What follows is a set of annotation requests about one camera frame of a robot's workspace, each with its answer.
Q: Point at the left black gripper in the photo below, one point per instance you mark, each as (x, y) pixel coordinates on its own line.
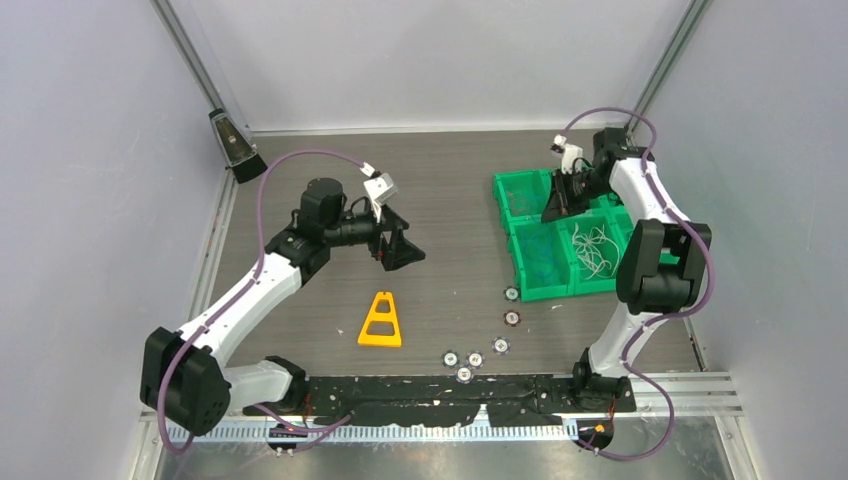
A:
(399, 250)

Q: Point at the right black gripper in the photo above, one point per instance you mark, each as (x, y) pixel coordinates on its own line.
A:
(560, 204)

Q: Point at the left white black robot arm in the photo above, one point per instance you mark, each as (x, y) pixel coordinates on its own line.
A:
(185, 375)

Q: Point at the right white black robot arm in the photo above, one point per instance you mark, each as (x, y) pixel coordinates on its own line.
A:
(661, 270)

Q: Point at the green six-compartment bin tray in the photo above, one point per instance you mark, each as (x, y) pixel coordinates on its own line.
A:
(574, 256)

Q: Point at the yellow triangular plastic piece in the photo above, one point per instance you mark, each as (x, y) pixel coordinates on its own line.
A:
(382, 312)

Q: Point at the brown poker chip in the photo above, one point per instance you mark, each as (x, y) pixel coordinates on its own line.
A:
(512, 318)

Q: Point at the blue poker chip middle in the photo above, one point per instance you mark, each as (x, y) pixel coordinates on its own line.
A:
(475, 359)

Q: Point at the blue poker chip bottom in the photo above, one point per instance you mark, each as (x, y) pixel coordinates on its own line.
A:
(464, 375)

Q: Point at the blue poker chip right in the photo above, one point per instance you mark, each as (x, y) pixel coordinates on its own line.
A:
(501, 346)

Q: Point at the black corner-mounted lamp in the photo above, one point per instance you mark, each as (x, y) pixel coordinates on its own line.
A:
(242, 157)

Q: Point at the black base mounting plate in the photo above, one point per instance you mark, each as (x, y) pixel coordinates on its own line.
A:
(440, 401)

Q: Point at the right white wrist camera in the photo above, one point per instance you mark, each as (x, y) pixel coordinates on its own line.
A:
(571, 156)

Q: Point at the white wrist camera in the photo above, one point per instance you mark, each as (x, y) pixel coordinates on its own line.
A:
(571, 156)
(379, 188)

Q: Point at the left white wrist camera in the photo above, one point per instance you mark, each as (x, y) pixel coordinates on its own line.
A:
(379, 188)

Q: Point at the aluminium front rail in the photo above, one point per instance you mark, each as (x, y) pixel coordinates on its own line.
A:
(682, 395)

